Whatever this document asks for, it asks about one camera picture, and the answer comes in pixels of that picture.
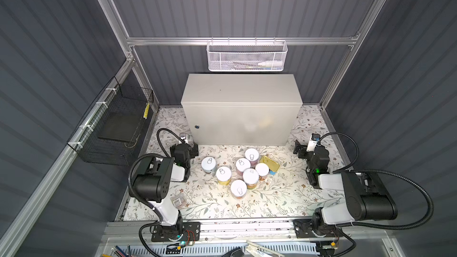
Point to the small clear plastic box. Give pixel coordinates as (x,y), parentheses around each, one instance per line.
(179,201)

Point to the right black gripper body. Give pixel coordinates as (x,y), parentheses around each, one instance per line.
(300,148)

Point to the green orange label can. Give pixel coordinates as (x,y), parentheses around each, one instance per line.
(251,178)

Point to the gold flat sardine tin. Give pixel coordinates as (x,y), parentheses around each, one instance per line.
(273,165)

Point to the pink label can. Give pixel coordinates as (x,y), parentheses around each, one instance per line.
(253,156)
(242,165)

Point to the pink label can back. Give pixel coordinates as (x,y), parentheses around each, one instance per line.
(253,156)

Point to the black wire wall basket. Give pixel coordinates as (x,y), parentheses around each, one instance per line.
(114,130)

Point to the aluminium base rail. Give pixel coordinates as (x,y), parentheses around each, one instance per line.
(211,231)

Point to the yellow tag on basket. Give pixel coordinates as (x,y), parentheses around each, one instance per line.
(146,111)

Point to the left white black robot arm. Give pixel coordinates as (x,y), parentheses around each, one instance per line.
(149,182)

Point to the blue grey label can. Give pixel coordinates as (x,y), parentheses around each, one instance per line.
(209,165)

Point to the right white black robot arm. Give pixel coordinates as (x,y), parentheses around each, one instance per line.
(366,197)

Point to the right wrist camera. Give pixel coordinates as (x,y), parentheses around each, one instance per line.
(313,142)

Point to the white wire mesh basket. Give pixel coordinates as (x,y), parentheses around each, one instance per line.
(244,55)

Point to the orange can plain lid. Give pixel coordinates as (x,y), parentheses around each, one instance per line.
(263,170)

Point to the grey metal cabinet box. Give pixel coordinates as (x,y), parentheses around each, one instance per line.
(241,109)

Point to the pink label can front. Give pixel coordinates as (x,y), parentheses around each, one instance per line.
(242,165)

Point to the white tube in basket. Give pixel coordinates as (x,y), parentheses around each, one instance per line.
(271,64)

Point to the orange peach label can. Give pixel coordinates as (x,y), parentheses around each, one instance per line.
(238,189)

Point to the yellow label can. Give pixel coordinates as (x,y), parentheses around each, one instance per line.
(224,175)

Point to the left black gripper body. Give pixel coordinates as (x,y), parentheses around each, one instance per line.
(193,150)

